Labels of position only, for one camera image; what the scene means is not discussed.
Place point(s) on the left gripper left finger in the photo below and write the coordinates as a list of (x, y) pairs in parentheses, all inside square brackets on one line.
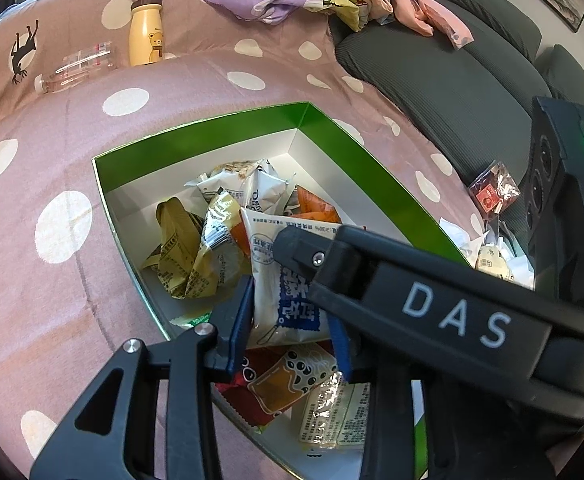
[(109, 431)]

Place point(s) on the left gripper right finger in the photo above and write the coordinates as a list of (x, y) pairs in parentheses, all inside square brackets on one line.
[(390, 444)]

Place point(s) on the red bubble-tea snack packet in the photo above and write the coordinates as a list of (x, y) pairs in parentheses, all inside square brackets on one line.
[(271, 380)]

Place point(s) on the green yellow corn snack bag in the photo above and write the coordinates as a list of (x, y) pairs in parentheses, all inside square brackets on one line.
[(223, 257)]

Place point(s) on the white red-edged snack packet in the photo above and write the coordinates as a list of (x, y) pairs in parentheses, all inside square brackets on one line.
[(282, 312)]

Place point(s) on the yellow brown nut bag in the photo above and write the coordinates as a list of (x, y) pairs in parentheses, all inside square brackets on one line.
[(174, 258)]

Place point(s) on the white blue-print snack bag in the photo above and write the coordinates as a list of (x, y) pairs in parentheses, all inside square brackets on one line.
[(254, 184)]

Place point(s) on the orange snack bag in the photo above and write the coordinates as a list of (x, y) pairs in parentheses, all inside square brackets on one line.
[(312, 207)]

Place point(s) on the clear cracker packet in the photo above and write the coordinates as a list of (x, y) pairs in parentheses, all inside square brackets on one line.
[(336, 415)]

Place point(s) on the green cardboard box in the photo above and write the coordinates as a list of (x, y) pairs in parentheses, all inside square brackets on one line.
[(260, 157)]

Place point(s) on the pink polka-dot bed cover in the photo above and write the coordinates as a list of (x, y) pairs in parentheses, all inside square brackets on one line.
[(66, 299)]

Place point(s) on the small red candy wrapper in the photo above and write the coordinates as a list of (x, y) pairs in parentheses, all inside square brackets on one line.
[(494, 190)]

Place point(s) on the dark grey sofa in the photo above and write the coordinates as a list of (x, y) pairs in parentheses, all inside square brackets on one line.
[(475, 103)]

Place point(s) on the clear plastic water bottle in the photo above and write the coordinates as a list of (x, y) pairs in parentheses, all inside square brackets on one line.
[(76, 68)]

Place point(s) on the yellow bear bottle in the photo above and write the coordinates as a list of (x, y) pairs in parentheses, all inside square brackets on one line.
[(146, 34)]

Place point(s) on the pink patterned cloth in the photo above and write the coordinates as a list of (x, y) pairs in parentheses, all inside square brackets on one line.
[(421, 16)]

